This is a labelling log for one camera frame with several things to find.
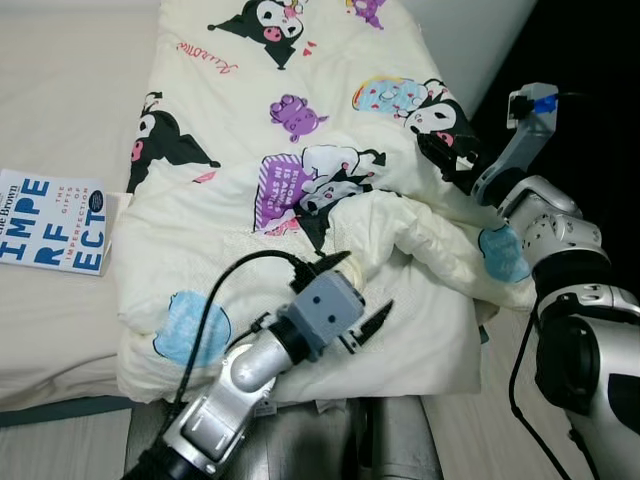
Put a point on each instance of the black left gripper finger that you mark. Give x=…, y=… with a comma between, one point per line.
x=325, y=268
x=372, y=322

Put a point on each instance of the grey robot lower body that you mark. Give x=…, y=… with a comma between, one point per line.
x=330, y=445

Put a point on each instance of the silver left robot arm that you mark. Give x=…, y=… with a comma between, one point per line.
x=230, y=380

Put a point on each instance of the teal bed frame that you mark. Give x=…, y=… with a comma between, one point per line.
x=60, y=410

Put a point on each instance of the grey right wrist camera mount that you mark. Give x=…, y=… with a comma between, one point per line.
x=520, y=140

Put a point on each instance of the black wardrobe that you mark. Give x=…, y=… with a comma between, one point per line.
x=600, y=60

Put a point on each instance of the white book blue lettering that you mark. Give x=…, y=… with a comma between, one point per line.
x=55, y=225

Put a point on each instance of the cream cartoon print blanket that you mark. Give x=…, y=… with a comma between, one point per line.
x=300, y=80

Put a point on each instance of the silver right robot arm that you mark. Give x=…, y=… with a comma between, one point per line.
x=560, y=240

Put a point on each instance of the cream sheeted mattress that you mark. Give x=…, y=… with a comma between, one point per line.
x=70, y=100

